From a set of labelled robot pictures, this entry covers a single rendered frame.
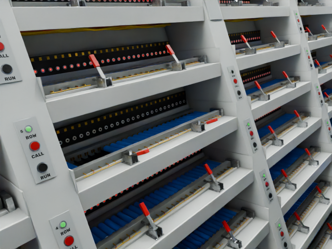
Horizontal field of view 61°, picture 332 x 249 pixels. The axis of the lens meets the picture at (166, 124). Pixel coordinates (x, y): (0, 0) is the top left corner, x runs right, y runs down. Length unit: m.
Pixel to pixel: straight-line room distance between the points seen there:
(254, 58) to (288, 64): 0.48
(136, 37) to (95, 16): 0.33
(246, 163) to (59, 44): 0.72
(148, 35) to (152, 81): 0.35
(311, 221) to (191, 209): 0.76
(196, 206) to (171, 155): 0.18
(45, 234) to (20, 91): 0.27
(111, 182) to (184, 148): 0.24
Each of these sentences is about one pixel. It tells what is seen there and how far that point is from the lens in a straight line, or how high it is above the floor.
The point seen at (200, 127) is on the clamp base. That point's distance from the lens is 0.86.
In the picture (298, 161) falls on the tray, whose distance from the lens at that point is 1.52.
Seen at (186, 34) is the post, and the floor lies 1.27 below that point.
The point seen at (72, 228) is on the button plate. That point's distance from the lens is 0.62.
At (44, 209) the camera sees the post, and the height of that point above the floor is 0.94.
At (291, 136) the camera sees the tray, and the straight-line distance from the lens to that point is 1.36.
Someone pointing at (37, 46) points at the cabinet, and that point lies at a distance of 0.87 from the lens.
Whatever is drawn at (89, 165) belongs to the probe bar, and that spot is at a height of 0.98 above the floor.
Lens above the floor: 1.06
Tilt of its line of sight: 4 degrees down
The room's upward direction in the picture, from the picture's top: 18 degrees counter-clockwise
